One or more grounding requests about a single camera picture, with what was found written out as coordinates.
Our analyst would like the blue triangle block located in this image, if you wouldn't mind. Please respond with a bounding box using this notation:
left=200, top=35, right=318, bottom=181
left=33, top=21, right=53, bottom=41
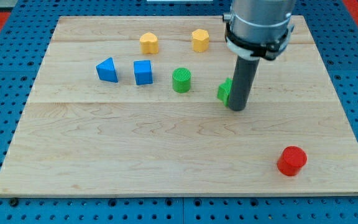
left=96, top=57, right=118, bottom=83

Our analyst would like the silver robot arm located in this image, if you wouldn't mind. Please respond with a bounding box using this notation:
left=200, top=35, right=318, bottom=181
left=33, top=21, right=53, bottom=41
left=223, top=0, right=296, bottom=60

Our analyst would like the yellow heart block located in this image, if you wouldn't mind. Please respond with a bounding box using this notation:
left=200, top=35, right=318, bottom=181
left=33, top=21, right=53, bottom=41
left=139, top=32, right=159, bottom=54

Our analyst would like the blue cube block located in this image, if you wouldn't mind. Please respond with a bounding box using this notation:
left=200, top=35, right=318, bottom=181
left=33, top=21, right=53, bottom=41
left=133, top=60, right=153, bottom=85

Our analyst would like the green cylinder block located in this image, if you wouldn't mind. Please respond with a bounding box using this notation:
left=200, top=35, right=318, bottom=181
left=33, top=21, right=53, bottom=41
left=172, top=67, right=191, bottom=93

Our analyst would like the green star block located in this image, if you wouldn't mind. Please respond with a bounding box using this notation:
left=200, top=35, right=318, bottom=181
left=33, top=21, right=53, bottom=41
left=217, top=78, right=232, bottom=106

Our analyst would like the red cylinder block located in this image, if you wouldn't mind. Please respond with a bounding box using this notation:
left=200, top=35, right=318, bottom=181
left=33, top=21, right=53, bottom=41
left=277, top=146, right=308, bottom=176

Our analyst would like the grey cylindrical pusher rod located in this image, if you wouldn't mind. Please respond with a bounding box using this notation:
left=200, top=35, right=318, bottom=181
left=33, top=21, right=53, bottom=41
left=227, top=57, right=259, bottom=111

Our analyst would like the yellow hexagon block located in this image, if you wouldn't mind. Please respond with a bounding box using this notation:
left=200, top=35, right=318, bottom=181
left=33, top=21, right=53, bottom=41
left=191, top=29, right=209, bottom=52

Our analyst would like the wooden board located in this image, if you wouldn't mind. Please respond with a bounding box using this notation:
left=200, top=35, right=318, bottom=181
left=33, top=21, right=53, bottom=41
left=0, top=16, right=358, bottom=198

